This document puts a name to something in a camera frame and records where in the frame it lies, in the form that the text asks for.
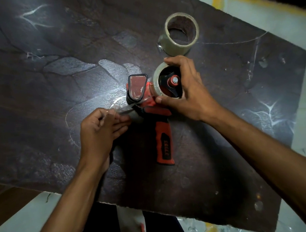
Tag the person's right hand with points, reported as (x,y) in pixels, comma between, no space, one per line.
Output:
(194,98)

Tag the person's left hand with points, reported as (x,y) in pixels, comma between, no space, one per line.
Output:
(96,140)

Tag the person's left little finger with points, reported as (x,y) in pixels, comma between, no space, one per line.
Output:
(118,133)

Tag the person's left middle finger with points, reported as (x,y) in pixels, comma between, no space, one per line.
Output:
(121,119)

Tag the person's right thumb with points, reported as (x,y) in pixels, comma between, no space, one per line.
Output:
(165,101)

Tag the clear tape roll with dispenser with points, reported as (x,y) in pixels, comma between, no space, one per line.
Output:
(157,74)

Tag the red and black tape dispenser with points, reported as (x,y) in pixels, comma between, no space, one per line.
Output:
(163,142)

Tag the person's right forearm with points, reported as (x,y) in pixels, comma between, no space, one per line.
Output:
(272,160)

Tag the person's left forearm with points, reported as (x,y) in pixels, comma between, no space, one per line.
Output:
(67,208)

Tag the loose clear tape roll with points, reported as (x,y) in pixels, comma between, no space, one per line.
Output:
(172,45)

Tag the black trousers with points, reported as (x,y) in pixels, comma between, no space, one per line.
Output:
(98,229)

